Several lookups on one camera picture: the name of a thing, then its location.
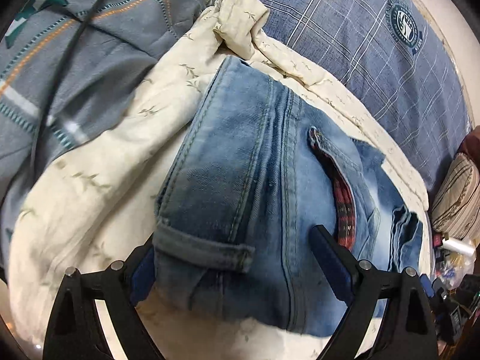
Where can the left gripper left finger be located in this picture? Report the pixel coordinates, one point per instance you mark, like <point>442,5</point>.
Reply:
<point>74,329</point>

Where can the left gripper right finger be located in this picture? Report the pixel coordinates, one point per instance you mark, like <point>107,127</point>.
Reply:
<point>407,328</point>

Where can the blue denim jeans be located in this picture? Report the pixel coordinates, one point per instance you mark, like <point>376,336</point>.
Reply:
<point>257,170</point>

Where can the white bottle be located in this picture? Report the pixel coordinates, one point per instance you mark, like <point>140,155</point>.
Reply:
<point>458,246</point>

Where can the cream leaf-print quilt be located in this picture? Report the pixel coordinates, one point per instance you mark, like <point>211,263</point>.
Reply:
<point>95,204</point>

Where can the beige striped cushion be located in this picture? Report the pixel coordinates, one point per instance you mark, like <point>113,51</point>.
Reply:
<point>455,208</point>

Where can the grey patterned blanket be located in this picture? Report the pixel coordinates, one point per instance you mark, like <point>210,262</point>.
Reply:
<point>68,71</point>

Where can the blue plaid pillow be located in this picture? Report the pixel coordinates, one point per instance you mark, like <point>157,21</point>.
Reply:
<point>389,57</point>

